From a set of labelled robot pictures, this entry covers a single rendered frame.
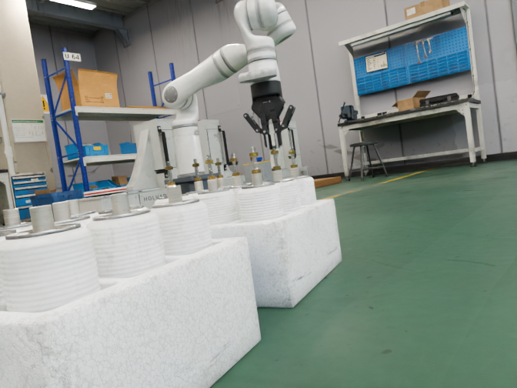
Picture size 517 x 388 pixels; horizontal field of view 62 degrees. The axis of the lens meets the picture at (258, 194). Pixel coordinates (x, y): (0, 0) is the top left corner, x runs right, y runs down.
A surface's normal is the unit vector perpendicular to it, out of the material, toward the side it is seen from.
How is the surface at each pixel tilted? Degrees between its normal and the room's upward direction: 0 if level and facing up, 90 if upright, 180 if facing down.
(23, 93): 90
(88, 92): 89
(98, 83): 101
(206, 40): 90
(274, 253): 90
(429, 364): 0
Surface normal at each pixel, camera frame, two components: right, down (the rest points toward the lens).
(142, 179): 0.78, -0.07
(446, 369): -0.14, -0.99
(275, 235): -0.43, 0.11
